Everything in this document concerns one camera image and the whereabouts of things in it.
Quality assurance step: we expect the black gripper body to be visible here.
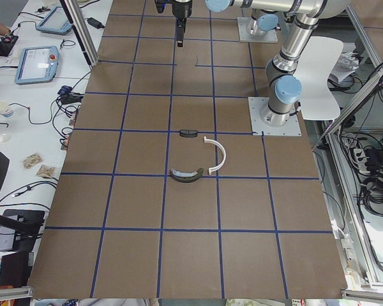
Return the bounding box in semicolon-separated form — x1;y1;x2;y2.
172;0;192;18

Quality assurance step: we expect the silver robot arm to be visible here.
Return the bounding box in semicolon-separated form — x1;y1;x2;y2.
246;9;279;36
206;1;350;127

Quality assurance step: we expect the black power adapter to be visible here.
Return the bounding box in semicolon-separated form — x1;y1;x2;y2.
87;17;105;29

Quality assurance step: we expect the small black brake pad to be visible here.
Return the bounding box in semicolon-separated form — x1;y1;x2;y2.
179;129;198;138

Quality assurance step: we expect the white curved plastic part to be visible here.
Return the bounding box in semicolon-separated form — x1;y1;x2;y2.
203;136;227;175

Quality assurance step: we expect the far blue teach pendant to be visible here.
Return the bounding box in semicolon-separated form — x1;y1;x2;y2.
36;6;71;35

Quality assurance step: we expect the blue teach pendant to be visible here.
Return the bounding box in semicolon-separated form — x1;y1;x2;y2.
15;45;59;85
36;6;71;35

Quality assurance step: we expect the white plastic chair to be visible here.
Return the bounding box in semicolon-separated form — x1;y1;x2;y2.
294;36;343;120

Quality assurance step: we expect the near blue teach pendant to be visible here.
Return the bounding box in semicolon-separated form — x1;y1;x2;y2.
15;45;59;85

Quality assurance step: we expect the dark curved brake shoe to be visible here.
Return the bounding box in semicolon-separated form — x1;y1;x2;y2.
170;168;204;183

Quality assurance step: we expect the white paper cup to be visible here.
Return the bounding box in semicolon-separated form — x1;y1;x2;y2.
0;100;14;118

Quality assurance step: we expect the black monitor stand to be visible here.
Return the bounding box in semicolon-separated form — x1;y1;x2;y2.
0;209;45;252

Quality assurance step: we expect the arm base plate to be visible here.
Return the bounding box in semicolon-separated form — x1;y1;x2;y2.
237;17;278;43
248;97;301;137

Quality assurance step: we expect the aluminium frame post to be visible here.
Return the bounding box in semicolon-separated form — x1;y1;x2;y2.
60;0;99;67

